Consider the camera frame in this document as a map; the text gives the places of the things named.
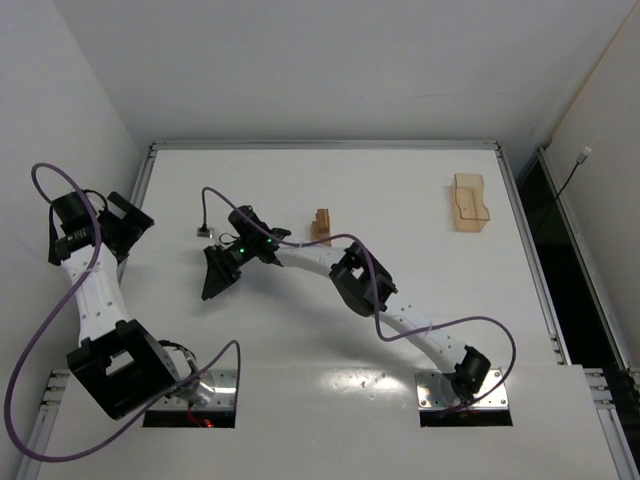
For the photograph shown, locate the long wooden block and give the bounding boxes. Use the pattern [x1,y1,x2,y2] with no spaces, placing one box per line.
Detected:
[311,220,332,246]

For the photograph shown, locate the amber transparent plastic bin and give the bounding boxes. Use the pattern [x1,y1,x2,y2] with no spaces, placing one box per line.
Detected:
[450,173,491,233]

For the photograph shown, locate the wide wooden block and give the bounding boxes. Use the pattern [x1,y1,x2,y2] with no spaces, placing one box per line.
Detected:
[314,209,331,230]

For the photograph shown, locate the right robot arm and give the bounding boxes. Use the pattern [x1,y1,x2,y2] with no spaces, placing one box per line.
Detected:
[202,205,490,403]

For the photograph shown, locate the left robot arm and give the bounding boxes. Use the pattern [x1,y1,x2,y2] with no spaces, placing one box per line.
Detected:
[49,192,197,420]

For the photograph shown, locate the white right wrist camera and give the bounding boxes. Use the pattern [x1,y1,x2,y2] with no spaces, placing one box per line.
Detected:
[196,226,214,239]

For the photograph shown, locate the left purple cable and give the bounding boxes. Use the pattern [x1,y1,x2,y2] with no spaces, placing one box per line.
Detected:
[3,162,242,462]

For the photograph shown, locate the purple cable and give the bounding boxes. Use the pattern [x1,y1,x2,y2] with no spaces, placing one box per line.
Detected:
[3,162,242,462]
[200,186,518,415]

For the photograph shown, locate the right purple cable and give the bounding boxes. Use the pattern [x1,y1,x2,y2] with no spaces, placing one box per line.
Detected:
[200,186,518,415]

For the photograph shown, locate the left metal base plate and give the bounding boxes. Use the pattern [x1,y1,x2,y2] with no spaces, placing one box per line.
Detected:
[151,370,238,412]

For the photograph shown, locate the metal base plate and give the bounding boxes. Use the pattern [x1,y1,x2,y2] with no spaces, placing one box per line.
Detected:
[151,370,238,412]
[415,368,510,410]

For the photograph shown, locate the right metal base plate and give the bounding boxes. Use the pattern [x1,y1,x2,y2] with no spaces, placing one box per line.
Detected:
[415,368,510,410]

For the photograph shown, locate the aluminium table frame rail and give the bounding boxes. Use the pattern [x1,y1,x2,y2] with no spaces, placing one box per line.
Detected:
[39,145,635,479]

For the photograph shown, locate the black wall cable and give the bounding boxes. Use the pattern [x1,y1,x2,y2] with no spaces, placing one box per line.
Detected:
[534,145,594,236]

